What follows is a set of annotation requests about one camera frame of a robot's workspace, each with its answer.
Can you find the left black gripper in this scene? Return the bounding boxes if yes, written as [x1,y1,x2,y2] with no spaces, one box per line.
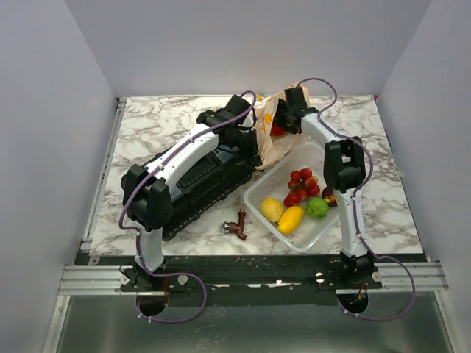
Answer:
[224,129,265,173]

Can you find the yellow fake lemon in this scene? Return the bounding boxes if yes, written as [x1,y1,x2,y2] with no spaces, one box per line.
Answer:
[261,197,283,224]

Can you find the dark red fake plum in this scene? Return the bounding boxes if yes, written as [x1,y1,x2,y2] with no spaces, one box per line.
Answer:
[322,187,337,207]

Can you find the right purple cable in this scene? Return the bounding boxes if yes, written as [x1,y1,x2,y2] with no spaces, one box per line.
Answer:
[294,76,417,321]

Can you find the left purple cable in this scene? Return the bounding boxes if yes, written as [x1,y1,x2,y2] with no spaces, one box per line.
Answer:
[118,90,258,324]

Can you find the orange plastic bag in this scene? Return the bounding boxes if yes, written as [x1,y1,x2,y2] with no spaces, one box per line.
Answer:
[254,90,307,171]

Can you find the yellow orange fake fruit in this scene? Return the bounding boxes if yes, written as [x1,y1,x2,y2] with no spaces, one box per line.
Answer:
[277,206,305,236]

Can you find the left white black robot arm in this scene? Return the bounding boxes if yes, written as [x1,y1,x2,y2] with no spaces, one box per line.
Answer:
[118,90,257,290]

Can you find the black plastic toolbox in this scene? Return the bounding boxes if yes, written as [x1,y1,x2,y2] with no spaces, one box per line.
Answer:
[122,146,258,242]

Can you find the clear plastic basket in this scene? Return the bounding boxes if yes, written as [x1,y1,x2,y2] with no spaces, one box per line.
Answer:
[244,142,339,253]

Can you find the green fake fruit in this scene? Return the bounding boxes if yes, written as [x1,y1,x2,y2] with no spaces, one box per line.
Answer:
[305,197,330,219]

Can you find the red fake cherry tomatoes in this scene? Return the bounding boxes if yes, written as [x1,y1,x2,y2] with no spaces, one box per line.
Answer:
[283,167,321,207]

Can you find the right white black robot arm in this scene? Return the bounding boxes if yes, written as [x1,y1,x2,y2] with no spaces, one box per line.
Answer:
[275,85,374,288]

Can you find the red fake apple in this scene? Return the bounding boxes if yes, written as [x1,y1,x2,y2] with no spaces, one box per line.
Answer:
[270,123,286,137]

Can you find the aluminium mounting rail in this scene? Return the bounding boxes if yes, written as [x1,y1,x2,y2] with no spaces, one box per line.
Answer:
[58,262,449,296]

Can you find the purple cable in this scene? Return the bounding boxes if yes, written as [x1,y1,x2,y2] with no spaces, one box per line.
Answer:
[294,76,417,321]
[118,90,258,324]

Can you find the brown metal faucet tap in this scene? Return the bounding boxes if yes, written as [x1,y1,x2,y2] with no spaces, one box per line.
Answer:
[222,209,247,241]

